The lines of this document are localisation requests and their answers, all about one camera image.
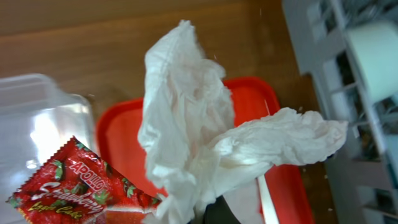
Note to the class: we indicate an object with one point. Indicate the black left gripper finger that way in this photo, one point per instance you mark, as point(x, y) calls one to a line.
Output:
point(219, 213)

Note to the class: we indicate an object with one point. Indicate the white plastic spoon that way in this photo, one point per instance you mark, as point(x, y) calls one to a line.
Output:
point(267, 206)

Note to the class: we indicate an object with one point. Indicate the white napkin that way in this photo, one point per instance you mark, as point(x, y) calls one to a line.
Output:
point(193, 149)

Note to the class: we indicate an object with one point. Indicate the red snack wrapper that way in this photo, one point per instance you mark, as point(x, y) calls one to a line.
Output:
point(76, 186)

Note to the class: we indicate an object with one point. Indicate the green bowl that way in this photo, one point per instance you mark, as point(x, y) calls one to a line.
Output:
point(374, 48)

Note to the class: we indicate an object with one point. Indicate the grey dishwasher rack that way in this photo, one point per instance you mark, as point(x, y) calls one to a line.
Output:
point(363, 174)

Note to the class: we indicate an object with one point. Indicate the red serving tray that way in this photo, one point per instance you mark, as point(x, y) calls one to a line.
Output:
point(116, 137)

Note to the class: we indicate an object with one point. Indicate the clear plastic bin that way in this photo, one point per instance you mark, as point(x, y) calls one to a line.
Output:
point(36, 119)

